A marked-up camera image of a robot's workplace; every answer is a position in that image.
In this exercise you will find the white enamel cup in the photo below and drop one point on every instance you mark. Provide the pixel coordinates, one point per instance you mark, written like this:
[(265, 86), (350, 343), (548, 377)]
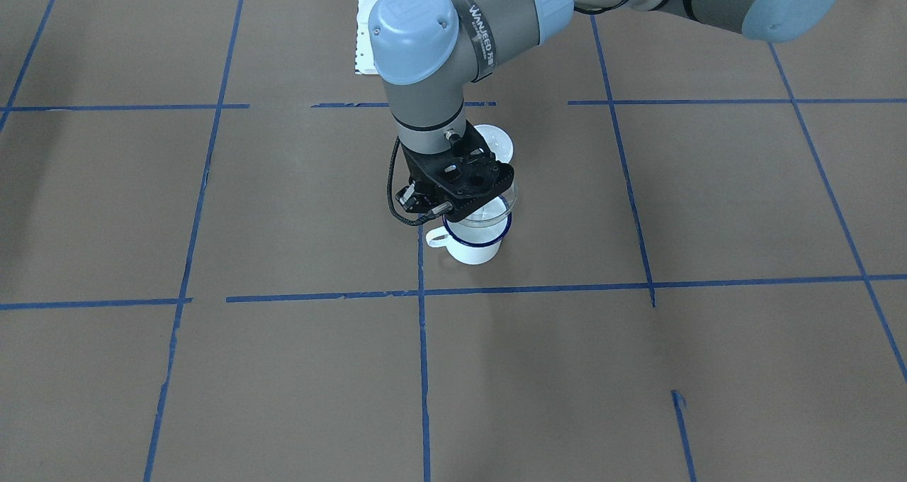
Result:
[(474, 240)]

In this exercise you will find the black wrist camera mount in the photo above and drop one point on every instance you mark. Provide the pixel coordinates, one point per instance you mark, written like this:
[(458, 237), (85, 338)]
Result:
[(474, 176)]

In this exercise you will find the white cup lid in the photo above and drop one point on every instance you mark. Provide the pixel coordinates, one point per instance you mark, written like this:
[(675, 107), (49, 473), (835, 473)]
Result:
[(499, 142)]

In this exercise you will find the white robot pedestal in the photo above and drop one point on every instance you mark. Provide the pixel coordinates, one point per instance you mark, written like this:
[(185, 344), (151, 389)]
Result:
[(364, 57)]

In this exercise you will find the clear glass funnel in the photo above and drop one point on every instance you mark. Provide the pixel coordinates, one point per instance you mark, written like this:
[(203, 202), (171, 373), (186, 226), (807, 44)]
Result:
[(493, 212)]

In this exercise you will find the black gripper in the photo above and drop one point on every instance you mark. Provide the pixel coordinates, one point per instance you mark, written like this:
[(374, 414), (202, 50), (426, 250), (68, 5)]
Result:
[(414, 193)]

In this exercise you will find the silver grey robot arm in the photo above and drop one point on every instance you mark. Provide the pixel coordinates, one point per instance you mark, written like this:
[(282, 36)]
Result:
[(426, 51)]

